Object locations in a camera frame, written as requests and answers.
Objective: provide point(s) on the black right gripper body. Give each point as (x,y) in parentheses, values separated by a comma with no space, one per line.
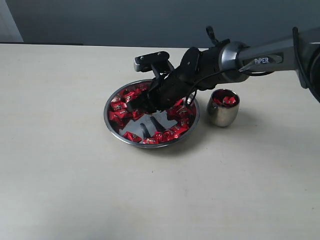
(165,90)

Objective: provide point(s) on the red candy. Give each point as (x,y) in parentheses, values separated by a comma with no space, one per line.
(130,94)
(178,112)
(118,105)
(178,130)
(132,137)
(226,101)
(165,136)
(120,117)
(150,141)

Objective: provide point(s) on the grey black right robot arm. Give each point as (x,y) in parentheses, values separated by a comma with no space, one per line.
(227,62)

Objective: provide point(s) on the shiny steel cup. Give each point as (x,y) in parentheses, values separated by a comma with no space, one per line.
(222,116)

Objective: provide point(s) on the round steel plate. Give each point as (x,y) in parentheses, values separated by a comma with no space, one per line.
(144,124)

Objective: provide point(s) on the red wrapped candy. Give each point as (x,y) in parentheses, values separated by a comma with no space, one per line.
(118,105)
(165,136)
(120,117)
(132,137)
(178,112)
(150,141)
(178,130)
(130,94)

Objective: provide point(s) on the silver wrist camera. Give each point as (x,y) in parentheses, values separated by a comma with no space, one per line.
(156,60)

